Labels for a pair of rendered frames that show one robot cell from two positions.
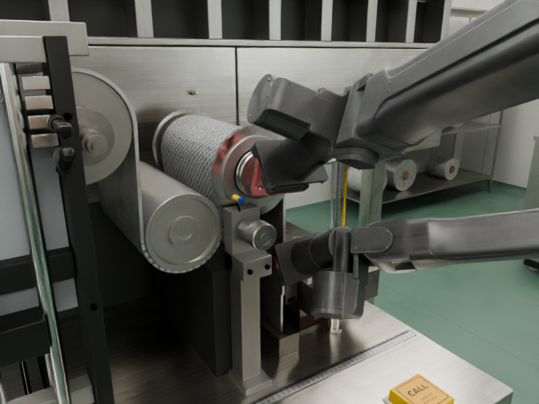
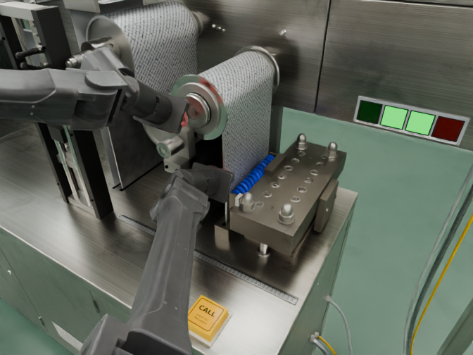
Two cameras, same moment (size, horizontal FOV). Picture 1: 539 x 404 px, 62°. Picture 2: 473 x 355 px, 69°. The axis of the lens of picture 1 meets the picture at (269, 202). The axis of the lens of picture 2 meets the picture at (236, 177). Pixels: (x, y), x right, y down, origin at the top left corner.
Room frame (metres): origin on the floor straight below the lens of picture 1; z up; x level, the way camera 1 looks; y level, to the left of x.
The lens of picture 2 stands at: (0.45, -0.64, 1.57)
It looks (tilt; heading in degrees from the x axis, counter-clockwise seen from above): 36 degrees down; 64
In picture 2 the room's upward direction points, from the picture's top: straight up
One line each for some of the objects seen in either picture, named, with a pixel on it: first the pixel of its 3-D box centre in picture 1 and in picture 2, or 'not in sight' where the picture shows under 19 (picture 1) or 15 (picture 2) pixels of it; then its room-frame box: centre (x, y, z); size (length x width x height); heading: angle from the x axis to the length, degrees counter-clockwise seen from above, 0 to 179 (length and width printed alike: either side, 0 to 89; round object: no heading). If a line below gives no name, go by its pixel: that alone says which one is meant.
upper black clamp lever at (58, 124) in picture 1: (60, 127); (28, 53); (0.39, 0.18, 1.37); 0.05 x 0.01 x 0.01; 33
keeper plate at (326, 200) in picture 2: not in sight; (326, 205); (0.98, -0.11, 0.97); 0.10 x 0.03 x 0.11; 33
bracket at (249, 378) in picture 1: (249, 301); (182, 186); (0.63, 0.03, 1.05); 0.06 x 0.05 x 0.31; 33
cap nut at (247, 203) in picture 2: not in sight; (247, 200); (0.75, -0.09, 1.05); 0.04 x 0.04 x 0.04
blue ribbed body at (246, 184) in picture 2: not in sight; (255, 176); (0.83, 0.02, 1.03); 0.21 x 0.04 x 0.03; 33
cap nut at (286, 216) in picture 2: not in sight; (286, 212); (0.81, -0.16, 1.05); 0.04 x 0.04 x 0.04
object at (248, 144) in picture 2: (249, 227); (248, 148); (0.82, 0.04, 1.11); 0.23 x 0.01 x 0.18; 33
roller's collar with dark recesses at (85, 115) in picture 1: (80, 134); (101, 53); (0.53, 0.22, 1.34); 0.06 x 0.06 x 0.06; 33
